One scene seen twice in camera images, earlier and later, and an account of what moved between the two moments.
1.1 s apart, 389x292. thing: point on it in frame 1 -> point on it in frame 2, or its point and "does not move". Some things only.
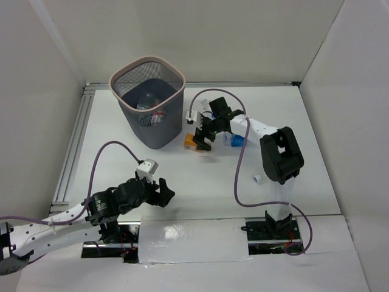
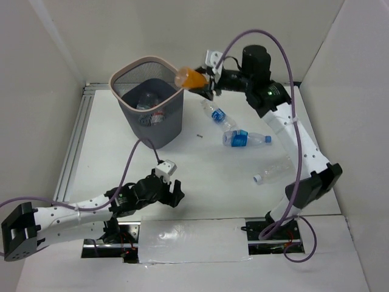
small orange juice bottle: (189, 143) -> (189, 78)
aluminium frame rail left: (61, 201) does not move
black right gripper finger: (210, 128) -> (208, 71)
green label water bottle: (148, 101) does not move
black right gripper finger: (199, 139) -> (206, 92)
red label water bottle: (157, 117) does not move
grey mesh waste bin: (149, 91) does not move
